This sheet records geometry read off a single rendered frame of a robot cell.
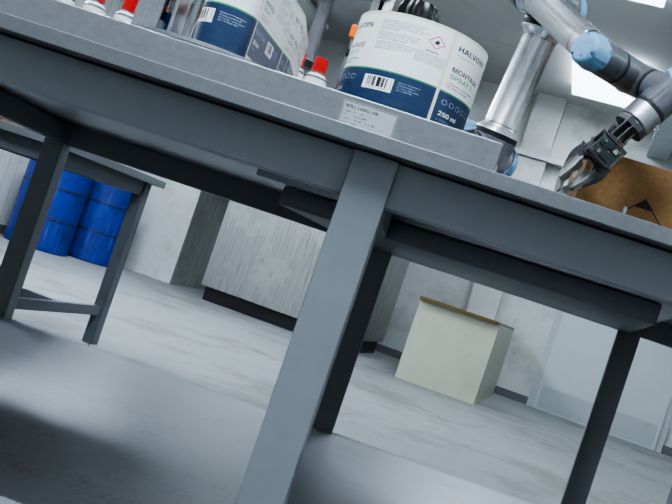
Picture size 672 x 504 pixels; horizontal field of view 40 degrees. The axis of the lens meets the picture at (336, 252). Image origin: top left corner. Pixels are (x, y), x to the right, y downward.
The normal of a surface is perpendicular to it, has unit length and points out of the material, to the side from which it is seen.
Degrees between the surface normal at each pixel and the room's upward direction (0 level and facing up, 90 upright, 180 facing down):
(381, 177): 90
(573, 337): 90
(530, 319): 90
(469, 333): 90
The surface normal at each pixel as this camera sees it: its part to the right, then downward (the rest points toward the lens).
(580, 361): -0.25, -0.11
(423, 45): -0.03, -0.03
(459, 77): 0.58, 0.18
